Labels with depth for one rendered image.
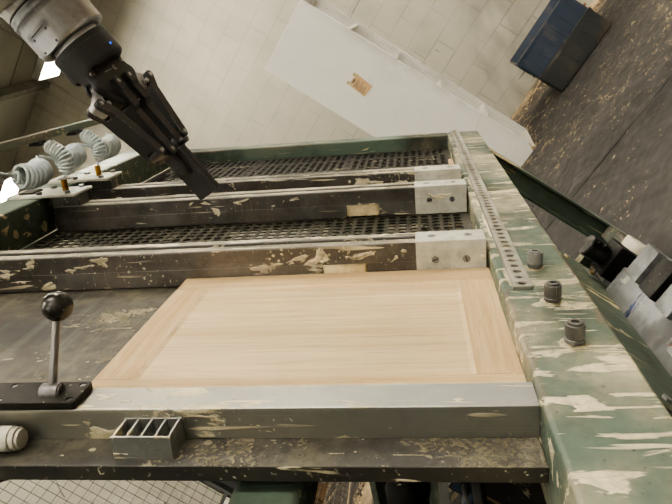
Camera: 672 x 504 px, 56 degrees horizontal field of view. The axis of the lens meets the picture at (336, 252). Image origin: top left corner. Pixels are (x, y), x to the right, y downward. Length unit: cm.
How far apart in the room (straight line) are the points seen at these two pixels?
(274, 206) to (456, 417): 101
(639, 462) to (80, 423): 60
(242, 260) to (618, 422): 74
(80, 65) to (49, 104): 676
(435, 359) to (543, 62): 454
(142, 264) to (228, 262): 17
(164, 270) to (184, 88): 564
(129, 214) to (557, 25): 410
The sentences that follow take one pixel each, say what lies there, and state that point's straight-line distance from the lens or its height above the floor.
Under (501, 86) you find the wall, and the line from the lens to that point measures 635.
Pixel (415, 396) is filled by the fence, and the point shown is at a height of 101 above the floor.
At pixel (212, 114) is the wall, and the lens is 679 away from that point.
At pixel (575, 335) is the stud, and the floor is 87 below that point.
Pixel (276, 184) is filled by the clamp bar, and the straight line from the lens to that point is 181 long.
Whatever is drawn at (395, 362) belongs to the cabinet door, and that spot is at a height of 102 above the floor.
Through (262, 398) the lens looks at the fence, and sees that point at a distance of 76.
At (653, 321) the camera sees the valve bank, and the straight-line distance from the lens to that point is 98.
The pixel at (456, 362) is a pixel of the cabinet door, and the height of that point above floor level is 95.
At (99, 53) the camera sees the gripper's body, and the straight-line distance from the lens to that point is 83.
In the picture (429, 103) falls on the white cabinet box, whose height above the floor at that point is 85.
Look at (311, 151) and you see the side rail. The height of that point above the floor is 133.
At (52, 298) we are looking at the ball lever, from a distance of 85.
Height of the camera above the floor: 122
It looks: 4 degrees down
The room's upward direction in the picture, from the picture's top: 59 degrees counter-clockwise
